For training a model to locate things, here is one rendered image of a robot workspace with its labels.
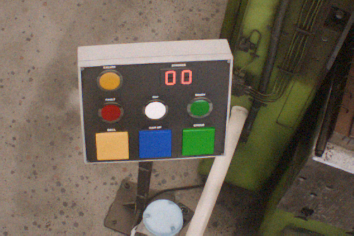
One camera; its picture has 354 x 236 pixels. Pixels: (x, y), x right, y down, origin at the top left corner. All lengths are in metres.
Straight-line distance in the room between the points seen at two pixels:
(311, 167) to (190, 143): 0.37
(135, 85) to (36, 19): 1.49
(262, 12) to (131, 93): 0.37
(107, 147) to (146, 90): 0.17
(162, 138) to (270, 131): 0.63
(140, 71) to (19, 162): 1.27
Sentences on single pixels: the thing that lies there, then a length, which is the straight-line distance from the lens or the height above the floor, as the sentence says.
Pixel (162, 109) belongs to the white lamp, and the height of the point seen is 1.09.
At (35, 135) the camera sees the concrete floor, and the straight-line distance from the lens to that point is 2.91.
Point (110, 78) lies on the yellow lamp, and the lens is 1.69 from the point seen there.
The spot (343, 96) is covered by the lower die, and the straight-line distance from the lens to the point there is 1.97.
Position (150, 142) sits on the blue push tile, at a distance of 1.80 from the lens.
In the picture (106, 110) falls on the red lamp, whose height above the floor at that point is 1.10.
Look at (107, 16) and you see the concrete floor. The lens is 3.13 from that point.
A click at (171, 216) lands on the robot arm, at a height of 1.29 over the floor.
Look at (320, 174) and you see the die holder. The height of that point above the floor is 0.84.
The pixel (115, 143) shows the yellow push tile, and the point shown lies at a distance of 1.79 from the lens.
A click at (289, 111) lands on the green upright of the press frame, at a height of 0.72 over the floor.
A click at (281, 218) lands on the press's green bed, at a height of 0.38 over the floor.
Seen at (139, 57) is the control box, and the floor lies 1.19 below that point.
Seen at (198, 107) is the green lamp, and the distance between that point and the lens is 1.76.
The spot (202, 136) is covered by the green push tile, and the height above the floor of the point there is 1.02.
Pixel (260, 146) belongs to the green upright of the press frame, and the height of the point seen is 0.42.
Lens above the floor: 2.68
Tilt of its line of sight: 65 degrees down
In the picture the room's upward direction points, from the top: 10 degrees clockwise
